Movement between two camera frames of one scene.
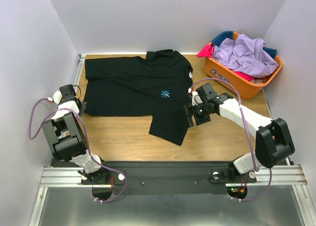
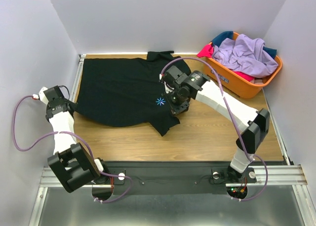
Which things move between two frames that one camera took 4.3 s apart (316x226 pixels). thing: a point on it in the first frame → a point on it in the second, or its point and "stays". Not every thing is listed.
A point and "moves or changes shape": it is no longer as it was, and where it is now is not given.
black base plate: [169, 177] stays
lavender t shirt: [245, 54] stays
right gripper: [188, 115] → [179, 106]
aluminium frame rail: [71, 177] stays
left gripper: [83, 108] → [73, 104]
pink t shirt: [207, 51] stays
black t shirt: [157, 84] moves or changes shape
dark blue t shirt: [221, 36] stays
